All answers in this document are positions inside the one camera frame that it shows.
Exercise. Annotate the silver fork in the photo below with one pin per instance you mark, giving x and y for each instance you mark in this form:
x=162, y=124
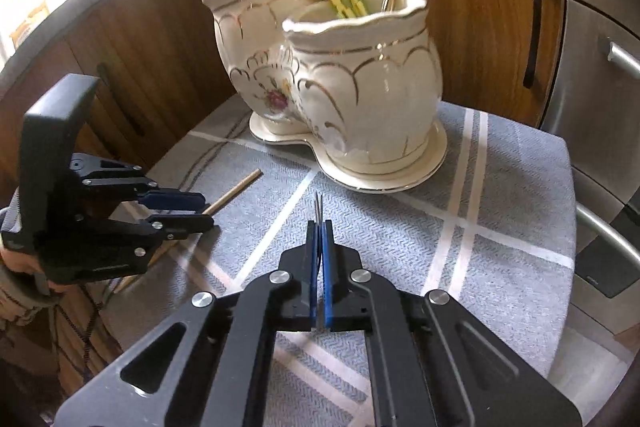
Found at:
x=318, y=209

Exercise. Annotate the wooden cabinet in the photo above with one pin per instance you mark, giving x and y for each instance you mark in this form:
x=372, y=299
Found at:
x=475, y=7

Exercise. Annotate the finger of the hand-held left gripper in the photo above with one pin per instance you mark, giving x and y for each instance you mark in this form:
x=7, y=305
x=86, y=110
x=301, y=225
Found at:
x=172, y=199
x=185, y=224

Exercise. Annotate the gold chopstick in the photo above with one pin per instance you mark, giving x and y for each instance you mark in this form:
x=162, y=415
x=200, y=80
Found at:
x=237, y=189

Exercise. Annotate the grey plaid tablecloth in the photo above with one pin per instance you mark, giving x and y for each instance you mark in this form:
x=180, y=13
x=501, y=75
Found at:
x=475, y=217

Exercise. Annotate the person's left hand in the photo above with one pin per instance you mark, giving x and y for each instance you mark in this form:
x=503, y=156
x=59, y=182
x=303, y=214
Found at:
x=17, y=264

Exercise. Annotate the stainless steel oven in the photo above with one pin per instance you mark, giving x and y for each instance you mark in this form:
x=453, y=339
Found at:
x=595, y=132

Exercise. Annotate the cream ceramic double utensil holder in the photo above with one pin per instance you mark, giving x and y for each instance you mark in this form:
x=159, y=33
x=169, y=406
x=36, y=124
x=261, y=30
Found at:
x=360, y=97

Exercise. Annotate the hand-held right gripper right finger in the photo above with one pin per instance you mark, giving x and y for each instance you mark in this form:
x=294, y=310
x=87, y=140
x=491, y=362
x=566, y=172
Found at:
x=327, y=282

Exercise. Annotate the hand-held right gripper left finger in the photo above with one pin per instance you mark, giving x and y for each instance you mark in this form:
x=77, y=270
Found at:
x=314, y=279

